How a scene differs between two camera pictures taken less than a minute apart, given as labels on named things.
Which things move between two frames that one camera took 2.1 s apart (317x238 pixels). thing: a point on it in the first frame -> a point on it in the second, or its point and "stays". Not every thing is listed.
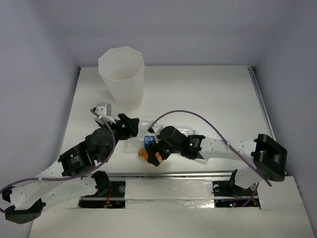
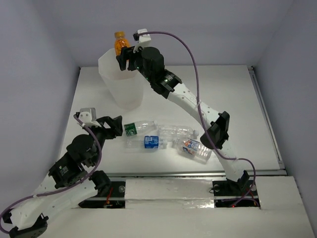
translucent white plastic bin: (122, 69) stays
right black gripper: (153, 148) -> (130, 54)
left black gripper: (128, 126) -> (109, 127)
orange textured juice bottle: (143, 152) -> (120, 41)
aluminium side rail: (252, 71) stays
